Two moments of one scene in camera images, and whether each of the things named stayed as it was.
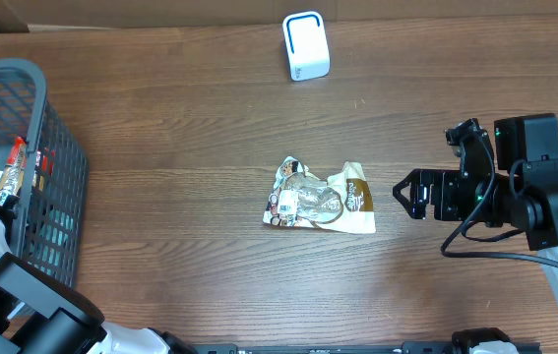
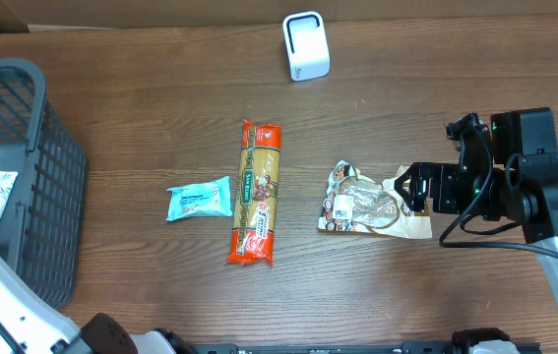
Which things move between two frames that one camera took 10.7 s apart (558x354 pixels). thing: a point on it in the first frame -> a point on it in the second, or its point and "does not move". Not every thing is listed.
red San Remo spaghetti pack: (11, 176) -> (252, 238)
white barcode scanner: (307, 45) does not move
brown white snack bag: (298, 198) -> (357, 203)
